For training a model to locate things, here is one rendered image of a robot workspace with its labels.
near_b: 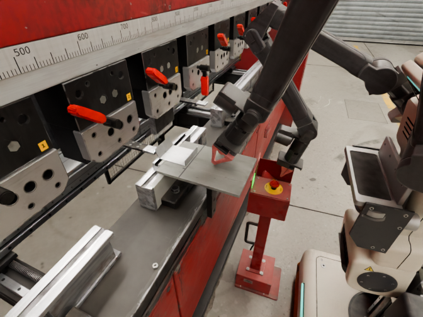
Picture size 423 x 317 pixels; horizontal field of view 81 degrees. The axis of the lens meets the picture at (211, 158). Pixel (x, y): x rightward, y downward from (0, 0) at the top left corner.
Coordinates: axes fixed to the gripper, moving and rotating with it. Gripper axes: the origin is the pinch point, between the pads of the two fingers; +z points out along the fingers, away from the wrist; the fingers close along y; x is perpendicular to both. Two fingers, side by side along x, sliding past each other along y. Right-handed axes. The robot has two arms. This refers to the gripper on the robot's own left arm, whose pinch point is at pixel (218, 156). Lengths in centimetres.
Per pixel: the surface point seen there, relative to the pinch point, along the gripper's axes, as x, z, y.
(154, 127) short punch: -19.4, 0.9, 5.7
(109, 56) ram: -27.8, -20.8, 19.9
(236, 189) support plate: 9.2, -1.3, 7.5
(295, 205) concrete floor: 77, 75, -95
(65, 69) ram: -27.9, -21.0, 29.4
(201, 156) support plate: -4.0, 6.2, -2.3
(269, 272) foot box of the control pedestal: 65, 68, -25
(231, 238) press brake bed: 44, 88, -42
